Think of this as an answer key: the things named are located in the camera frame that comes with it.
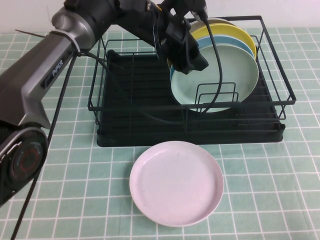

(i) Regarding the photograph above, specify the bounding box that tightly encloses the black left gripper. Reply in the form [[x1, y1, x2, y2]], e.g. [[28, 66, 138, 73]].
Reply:
[[156, 19, 209, 75]]

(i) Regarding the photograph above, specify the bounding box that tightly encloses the mint green plate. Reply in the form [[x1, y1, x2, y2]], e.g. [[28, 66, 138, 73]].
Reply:
[[170, 42, 260, 114]]

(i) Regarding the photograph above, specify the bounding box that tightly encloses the light blue plate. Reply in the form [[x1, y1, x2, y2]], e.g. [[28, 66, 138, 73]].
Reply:
[[169, 35, 255, 87]]

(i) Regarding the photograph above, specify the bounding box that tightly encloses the yellow plate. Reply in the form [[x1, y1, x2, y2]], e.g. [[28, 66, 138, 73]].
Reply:
[[189, 21, 257, 59]]

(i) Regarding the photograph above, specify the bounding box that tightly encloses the grey plate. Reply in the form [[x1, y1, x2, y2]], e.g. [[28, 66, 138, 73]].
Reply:
[[188, 17, 238, 28]]

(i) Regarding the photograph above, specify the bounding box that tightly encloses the pink plate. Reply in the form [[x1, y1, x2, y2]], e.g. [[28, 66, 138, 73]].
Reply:
[[129, 140, 225, 221]]

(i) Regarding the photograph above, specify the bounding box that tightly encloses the green checked tablecloth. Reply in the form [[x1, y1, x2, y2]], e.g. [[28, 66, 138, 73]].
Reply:
[[0, 26, 320, 240]]

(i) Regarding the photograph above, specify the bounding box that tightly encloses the black camera cable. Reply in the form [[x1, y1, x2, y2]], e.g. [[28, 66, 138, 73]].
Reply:
[[79, 9, 224, 124]]

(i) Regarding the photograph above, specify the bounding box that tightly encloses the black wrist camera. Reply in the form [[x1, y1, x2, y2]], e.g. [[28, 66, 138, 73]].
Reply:
[[172, 0, 209, 22]]

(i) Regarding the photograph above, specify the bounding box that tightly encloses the black wire dish rack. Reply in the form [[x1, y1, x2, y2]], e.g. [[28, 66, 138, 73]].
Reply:
[[87, 15, 298, 126]]

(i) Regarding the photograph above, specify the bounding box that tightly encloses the thin black cable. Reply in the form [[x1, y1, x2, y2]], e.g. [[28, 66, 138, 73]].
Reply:
[[9, 53, 78, 240]]

